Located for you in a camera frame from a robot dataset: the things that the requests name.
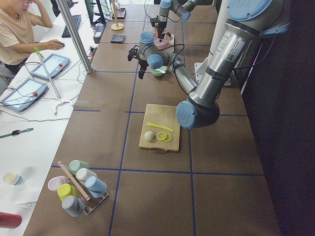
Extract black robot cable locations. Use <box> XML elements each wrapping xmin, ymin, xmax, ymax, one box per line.
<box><xmin>157</xmin><ymin>43</ymin><xmax>256</xmax><ymax>74</ymax></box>

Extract pink bowl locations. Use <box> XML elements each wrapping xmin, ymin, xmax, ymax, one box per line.
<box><xmin>153</xmin><ymin>32</ymin><xmax>170</xmax><ymax>50</ymax></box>

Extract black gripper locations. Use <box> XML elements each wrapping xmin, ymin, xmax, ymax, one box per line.
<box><xmin>127</xmin><ymin>46</ymin><xmax>148</xmax><ymax>79</ymax></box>
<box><xmin>150</xmin><ymin>15</ymin><xmax>168</xmax><ymax>41</ymax></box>

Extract black power adapter box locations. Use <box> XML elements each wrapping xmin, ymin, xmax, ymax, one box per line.
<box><xmin>93</xmin><ymin>24</ymin><xmax>106</xmax><ymax>44</ymax></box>

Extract red cylinder bottle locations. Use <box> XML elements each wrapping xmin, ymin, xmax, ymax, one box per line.
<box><xmin>0</xmin><ymin>212</ymin><xmax>22</xmax><ymax>229</ymax></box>

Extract far teach pendant tablet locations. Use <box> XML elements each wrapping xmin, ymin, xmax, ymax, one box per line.
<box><xmin>30</xmin><ymin>53</ymin><xmax>70</xmax><ymax>80</ymax></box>

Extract smartwatch green band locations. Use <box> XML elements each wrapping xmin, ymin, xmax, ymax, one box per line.
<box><xmin>0</xmin><ymin>128</ymin><xmax>33</xmax><ymax>139</ymax></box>

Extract white steamed bun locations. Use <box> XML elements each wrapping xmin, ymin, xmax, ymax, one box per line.
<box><xmin>144</xmin><ymin>131</ymin><xmax>156</xmax><ymax>143</ymax></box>

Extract teach pendant tablet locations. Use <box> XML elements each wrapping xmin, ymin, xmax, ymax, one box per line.
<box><xmin>30</xmin><ymin>53</ymin><xmax>70</xmax><ymax>80</ymax></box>
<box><xmin>0</xmin><ymin>78</ymin><xmax>48</xmax><ymax>112</ymax></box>

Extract upper lemon slice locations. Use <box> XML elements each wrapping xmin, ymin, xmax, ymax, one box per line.
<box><xmin>157</xmin><ymin>132</ymin><xmax>167</xmax><ymax>141</ymax></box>

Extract sage green cup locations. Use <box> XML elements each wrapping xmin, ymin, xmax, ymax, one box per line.
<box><xmin>68</xmin><ymin>160</ymin><xmax>90</xmax><ymax>175</ymax></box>

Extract yellow cup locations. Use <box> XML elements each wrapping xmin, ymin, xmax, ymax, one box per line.
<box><xmin>57</xmin><ymin>183</ymin><xmax>78</xmax><ymax>201</ymax></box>

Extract bamboo cutting board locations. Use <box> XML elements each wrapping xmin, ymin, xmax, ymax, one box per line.
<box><xmin>139</xmin><ymin>104</ymin><xmax>180</xmax><ymax>151</ymax></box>

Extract mint green bowl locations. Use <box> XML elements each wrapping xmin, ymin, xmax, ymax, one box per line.
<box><xmin>150</xmin><ymin>66</ymin><xmax>167</xmax><ymax>77</ymax></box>

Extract black keyboard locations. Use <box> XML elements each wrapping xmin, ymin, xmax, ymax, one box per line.
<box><xmin>61</xmin><ymin>14</ymin><xmax>82</xmax><ymax>38</ymax></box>

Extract paper cup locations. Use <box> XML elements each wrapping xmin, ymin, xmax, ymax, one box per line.
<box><xmin>2</xmin><ymin>171</ymin><xmax>25</xmax><ymax>189</ymax></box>

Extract wooden cup rack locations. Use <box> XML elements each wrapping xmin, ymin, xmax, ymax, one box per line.
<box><xmin>58</xmin><ymin>161</ymin><xmax>109</xmax><ymax>215</ymax></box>

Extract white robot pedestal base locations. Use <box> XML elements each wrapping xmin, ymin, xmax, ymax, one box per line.
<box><xmin>194</xmin><ymin>62</ymin><xmax>232</xmax><ymax>86</ymax></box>

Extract person in orange shirt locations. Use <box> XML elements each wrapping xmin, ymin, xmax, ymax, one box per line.
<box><xmin>0</xmin><ymin>0</ymin><xmax>53</xmax><ymax>74</ymax></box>

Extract clear ice cubes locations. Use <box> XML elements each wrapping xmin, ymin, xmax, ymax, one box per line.
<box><xmin>154</xmin><ymin>36</ymin><xmax>169</xmax><ymax>46</ymax></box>

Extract white cup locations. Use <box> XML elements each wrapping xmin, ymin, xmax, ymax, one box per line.
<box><xmin>76</xmin><ymin>168</ymin><xmax>97</xmax><ymax>184</ymax></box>

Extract wooden stand round base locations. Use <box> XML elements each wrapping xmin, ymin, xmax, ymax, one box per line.
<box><xmin>110</xmin><ymin>0</ymin><xmax>125</xmax><ymax>31</ymax></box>

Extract near teach pendant tablet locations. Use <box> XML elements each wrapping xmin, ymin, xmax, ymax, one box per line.
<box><xmin>0</xmin><ymin>78</ymin><xmax>48</xmax><ymax>112</ymax></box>

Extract yellow plastic knife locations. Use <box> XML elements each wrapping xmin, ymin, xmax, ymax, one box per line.
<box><xmin>147</xmin><ymin>122</ymin><xmax>174</xmax><ymax>132</ymax></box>

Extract dark grey folded cloth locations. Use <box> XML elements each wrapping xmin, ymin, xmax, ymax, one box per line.
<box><xmin>110</xmin><ymin>33</ymin><xmax>126</xmax><ymax>44</ymax></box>

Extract blue cup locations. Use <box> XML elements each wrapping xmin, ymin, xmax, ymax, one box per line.
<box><xmin>85</xmin><ymin>176</ymin><xmax>107</xmax><ymax>198</ymax></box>

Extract cream rectangular tray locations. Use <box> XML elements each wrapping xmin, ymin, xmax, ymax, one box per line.
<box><xmin>151</xmin><ymin>37</ymin><xmax>174</xmax><ymax>50</ymax></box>

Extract person's hand on mouse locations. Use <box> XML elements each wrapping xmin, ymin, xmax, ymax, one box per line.
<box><xmin>46</xmin><ymin>39</ymin><xmax>61</xmax><ymax>50</ymax></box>

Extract metal rod green clip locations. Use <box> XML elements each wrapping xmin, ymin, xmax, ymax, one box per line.
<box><xmin>34</xmin><ymin>47</ymin><xmax>74</xmax><ymax>115</ymax></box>

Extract grey cup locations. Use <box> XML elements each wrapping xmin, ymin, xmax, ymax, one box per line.
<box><xmin>62</xmin><ymin>195</ymin><xmax>85</xmax><ymax>217</ymax></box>

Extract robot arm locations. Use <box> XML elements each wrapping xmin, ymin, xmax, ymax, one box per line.
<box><xmin>127</xmin><ymin>0</ymin><xmax>291</xmax><ymax>129</ymax></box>
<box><xmin>150</xmin><ymin>0</ymin><xmax>200</xmax><ymax>42</ymax></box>

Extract aluminium frame post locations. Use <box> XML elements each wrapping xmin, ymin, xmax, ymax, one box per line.
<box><xmin>56</xmin><ymin>0</ymin><xmax>93</xmax><ymax>74</ymax></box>

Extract pink cup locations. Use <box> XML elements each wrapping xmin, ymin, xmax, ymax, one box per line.
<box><xmin>47</xmin><ymin>176</ymin><xmax>68</xmax><ymax>192</ymax></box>

